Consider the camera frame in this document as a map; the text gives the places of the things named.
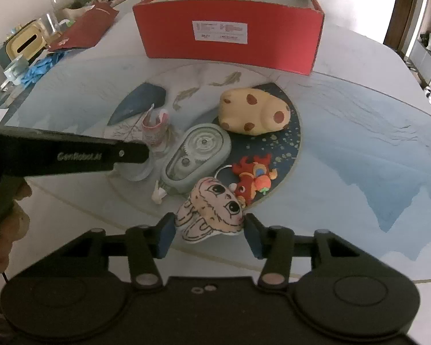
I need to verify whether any red dragon plush keychain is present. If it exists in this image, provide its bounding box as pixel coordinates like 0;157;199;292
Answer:
229;154;278;208

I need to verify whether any pink cartoon bunny plush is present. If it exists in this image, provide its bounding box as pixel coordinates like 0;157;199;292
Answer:
175;177;244;244

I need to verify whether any person left hand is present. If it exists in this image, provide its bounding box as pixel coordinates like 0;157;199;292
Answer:
0;181;32;273

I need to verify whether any yellow tissue box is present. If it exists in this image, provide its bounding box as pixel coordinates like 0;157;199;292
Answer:
0;20;47;69

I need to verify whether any yellow spotted plush toy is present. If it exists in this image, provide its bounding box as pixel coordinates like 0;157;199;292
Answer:
218;88;291;136

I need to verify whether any red paper bag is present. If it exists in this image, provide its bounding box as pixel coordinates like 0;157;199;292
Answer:
48;2;119;52

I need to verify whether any red cardboard box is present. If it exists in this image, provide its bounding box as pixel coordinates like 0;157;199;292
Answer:
133;0;325;75

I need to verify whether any dark wooden door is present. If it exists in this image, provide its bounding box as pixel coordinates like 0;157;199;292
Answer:
383;0;417;55

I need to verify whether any white wall cabinet unit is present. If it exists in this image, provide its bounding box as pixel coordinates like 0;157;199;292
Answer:
400;0;431;87

